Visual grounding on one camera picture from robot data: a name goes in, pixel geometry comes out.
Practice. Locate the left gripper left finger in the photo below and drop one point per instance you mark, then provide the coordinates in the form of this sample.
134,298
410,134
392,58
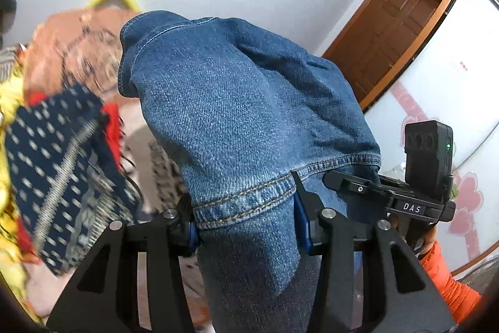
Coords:
103,293

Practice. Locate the yellow cartoon blanket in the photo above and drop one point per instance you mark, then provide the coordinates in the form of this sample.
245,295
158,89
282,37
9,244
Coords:
12,268

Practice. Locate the navy polka dot garment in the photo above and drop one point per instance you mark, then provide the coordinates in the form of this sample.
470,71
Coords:
65,181

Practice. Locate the white sliding wardrobe door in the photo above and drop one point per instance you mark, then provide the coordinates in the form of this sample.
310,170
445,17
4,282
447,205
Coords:
454,80

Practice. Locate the black tracking camera box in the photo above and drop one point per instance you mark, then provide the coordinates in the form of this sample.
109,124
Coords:
428,147

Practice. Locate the red garment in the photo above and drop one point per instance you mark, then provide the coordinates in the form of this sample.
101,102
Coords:
111,130

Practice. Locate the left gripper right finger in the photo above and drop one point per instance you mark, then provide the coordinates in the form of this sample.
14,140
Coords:
370,279

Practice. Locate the newspaper print bed quilt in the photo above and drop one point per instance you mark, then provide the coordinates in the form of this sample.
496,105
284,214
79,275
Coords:
83,46

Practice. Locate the brown wooden door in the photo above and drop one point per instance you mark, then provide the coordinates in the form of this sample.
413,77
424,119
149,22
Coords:
376,44

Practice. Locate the person's right hand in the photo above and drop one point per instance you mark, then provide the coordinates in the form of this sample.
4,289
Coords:
429,237

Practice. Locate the blue denim jacket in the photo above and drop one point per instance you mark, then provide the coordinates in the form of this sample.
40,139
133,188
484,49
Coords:
244,112

